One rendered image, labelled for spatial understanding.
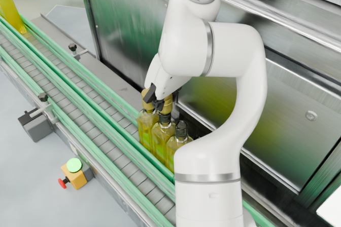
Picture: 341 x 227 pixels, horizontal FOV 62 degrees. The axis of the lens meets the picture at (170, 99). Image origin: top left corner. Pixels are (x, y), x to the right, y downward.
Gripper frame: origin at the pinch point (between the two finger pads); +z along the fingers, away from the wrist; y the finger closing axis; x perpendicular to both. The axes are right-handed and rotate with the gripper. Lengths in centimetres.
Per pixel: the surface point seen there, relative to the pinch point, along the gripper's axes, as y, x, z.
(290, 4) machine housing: -14.9, 8.4, -26.0
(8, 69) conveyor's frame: 16, -67, 50
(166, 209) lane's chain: 9.0, 17.1, 27.4
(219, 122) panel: -12.6, 10.8, 10.8
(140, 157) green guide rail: 6.4, 2.4, 22.6
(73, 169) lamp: 20.4, -11.4, 38.6
